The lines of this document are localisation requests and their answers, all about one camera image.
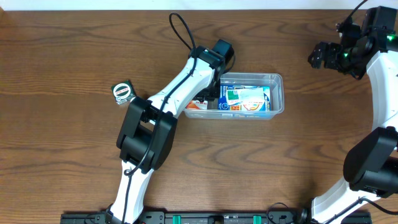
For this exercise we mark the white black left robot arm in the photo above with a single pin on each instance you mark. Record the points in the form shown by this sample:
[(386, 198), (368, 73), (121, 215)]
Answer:
[(149, 126)]

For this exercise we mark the red orange medicine box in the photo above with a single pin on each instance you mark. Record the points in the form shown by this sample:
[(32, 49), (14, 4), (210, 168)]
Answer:
[(197, 105)]

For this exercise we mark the blue Kool Fever box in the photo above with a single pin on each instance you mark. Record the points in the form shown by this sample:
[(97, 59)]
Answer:
[(263, 106)]

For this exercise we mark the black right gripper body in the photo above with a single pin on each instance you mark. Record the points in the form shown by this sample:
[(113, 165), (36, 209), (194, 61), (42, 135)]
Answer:
[(325, 55)]

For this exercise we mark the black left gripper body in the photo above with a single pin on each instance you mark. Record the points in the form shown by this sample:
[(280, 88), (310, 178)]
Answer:
[(210, 93)]

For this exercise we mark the clear plastic container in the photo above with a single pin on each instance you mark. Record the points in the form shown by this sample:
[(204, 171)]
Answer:
[(273, 80)]

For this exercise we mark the dark green round-logo box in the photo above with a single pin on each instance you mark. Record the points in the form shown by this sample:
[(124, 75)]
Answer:
[(123, 92)]

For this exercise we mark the white green Panadol box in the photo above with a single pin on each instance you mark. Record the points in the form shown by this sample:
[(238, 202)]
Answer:
[(247, 95)]

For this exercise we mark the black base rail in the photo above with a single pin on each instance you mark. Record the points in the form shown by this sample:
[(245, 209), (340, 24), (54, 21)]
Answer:
[(157, 217)]

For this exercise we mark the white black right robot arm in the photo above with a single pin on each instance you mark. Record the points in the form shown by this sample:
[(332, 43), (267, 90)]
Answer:
[(369, 169)]

